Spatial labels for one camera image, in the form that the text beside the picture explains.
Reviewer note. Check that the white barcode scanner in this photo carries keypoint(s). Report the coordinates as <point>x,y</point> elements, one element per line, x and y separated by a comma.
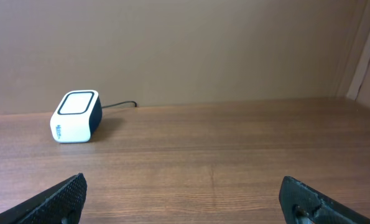
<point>77,117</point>

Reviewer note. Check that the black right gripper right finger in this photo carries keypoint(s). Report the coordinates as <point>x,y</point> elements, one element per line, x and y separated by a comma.
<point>303,204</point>

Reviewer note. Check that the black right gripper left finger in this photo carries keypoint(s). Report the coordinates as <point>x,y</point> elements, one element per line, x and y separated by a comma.
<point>62,203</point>

